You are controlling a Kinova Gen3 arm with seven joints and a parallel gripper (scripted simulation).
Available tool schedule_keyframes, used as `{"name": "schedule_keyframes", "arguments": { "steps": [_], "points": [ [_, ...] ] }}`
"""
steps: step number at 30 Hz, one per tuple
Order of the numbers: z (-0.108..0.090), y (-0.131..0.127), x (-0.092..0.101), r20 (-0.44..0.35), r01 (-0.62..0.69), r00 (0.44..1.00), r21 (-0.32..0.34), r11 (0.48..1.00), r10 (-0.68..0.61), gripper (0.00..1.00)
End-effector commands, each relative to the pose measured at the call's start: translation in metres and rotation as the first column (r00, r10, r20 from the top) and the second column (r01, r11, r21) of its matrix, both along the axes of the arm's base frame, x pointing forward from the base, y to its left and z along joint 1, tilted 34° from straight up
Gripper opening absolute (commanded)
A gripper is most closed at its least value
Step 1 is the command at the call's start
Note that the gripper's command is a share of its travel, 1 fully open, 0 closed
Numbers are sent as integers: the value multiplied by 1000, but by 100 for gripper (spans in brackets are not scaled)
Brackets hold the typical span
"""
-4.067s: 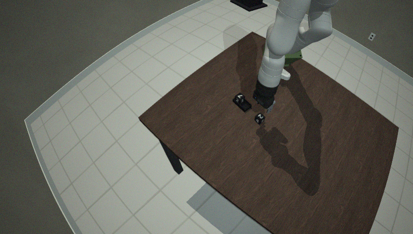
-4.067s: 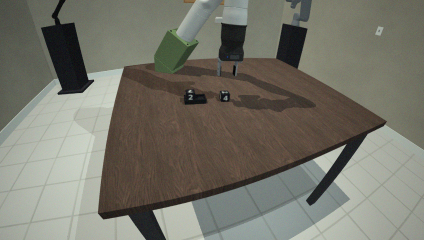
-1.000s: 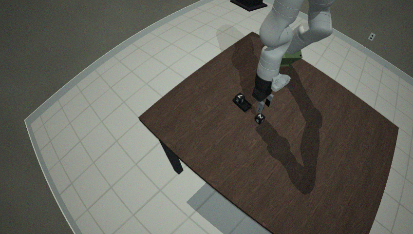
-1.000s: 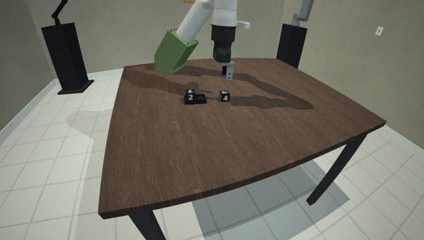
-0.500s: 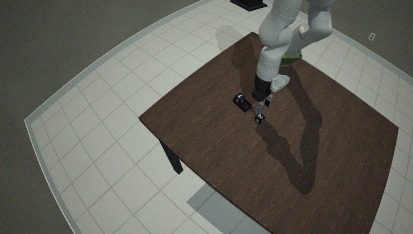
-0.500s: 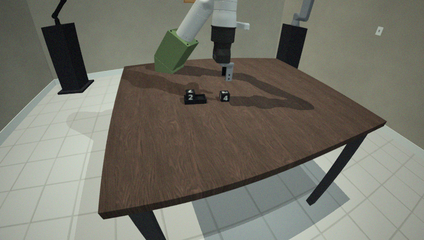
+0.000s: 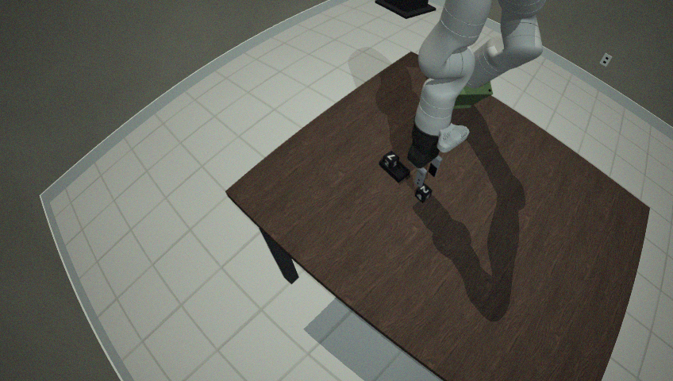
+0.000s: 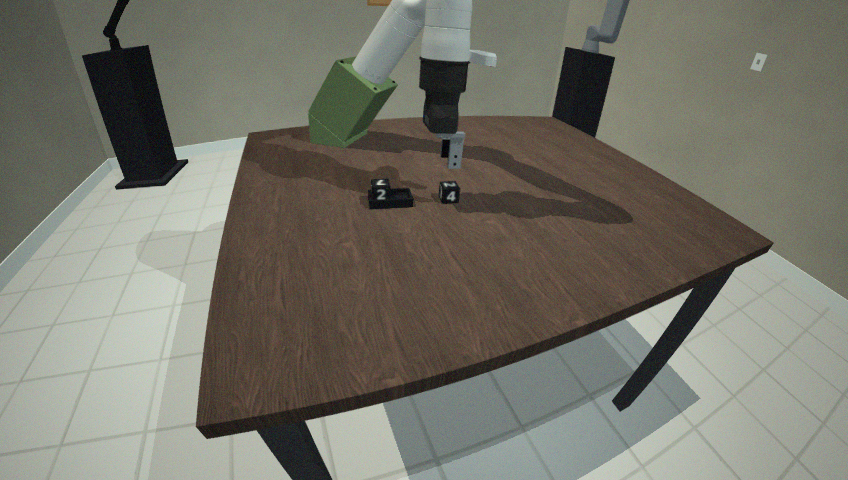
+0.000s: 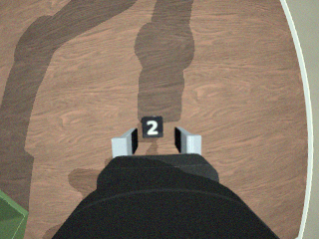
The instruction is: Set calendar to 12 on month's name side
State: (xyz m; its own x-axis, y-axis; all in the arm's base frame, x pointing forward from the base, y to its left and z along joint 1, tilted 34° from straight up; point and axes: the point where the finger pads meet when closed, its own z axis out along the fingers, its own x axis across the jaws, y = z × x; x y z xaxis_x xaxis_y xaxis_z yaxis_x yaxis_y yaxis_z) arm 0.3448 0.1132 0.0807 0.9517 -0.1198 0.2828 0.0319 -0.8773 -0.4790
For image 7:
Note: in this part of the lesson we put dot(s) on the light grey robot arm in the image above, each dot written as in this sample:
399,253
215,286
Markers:
460,25

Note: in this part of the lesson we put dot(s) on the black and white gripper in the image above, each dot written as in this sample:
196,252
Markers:
426,131

